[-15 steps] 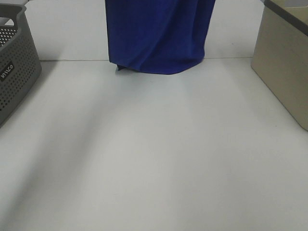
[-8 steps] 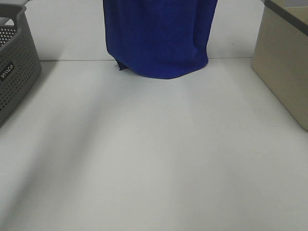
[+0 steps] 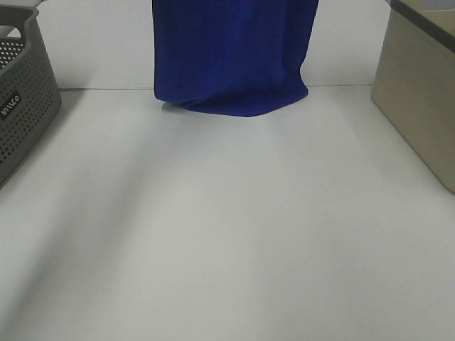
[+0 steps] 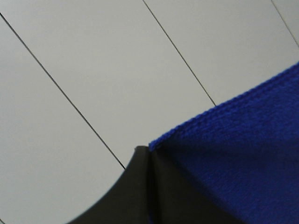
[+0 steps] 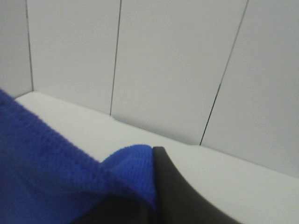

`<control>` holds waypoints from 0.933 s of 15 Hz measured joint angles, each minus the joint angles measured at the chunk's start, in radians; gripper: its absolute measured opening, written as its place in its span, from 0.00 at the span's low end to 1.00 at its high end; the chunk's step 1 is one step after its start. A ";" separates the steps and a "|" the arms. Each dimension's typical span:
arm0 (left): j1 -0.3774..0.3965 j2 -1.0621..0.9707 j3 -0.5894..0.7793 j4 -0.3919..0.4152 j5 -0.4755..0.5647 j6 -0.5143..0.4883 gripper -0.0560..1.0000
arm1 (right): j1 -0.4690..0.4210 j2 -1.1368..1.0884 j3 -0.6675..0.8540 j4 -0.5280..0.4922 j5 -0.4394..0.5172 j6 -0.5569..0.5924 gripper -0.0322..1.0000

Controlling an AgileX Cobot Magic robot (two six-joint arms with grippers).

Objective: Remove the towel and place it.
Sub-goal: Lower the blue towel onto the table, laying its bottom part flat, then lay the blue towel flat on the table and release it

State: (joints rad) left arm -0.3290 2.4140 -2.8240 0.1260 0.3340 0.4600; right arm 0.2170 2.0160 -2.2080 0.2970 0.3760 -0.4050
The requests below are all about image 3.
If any white back panel board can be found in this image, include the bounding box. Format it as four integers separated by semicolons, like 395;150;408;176
38;1;390;89

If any blue microfiber towel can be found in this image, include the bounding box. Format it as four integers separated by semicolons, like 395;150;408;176
151;0;319;117

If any beige storage bin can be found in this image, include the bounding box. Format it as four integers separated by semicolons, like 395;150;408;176
371;1;454;191

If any grey perforated plastic basket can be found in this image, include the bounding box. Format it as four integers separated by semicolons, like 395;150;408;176
1;4;62;183

